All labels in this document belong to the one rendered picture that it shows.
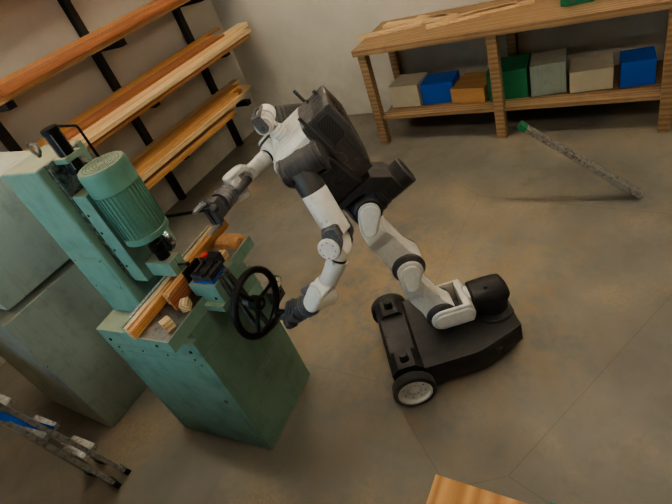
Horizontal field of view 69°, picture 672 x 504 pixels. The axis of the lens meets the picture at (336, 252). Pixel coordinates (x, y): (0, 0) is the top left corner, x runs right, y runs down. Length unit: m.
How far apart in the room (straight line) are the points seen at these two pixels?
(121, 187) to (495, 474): 1.77
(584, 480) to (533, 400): 0.37
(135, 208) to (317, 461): 1.36
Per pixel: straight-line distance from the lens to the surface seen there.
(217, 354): 2.06
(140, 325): 1.97
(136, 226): 1.87
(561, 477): 2.20
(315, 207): 1.55
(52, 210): 2.07
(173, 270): 2.00
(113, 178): 1.80
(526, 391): 2.39
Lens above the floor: 1.99
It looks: 36 degrees down
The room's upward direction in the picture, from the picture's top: 22 degrees counter-clockwise
